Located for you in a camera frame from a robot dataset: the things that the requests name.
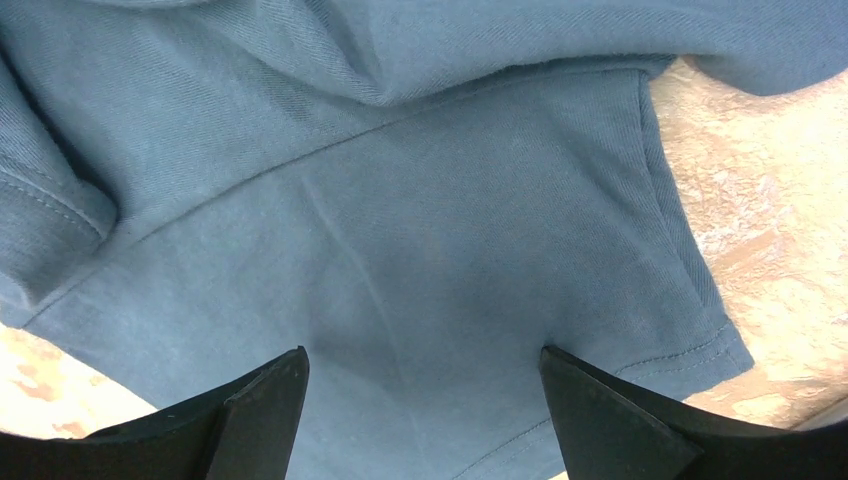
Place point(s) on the blue grey t-shirt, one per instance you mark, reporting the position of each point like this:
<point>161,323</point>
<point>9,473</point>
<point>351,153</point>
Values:
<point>423,194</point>

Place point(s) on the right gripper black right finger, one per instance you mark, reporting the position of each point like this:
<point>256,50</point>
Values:
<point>610,429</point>

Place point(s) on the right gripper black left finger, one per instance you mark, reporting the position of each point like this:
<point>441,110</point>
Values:
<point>244,429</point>

